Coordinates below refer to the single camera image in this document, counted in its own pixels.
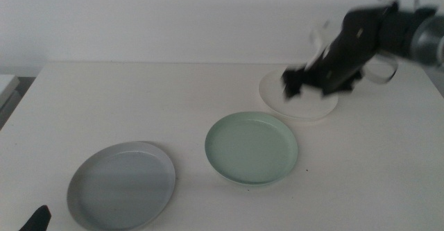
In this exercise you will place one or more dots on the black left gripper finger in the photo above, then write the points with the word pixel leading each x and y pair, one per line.
pixel 38 220

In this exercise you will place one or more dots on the pale green shallow bowl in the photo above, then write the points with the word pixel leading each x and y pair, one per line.
pixel 251 147

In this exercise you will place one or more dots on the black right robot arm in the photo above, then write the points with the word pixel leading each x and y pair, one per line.
pixel 409 33

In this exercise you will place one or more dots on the white shallow bowl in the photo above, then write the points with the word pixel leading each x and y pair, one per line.
pixel 307 109

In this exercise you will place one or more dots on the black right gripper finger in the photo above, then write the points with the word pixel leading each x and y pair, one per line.
pixel 341 85
pixel 293 82

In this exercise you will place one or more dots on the grey shallow bowl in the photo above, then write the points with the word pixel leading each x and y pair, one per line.
pixel 121 189

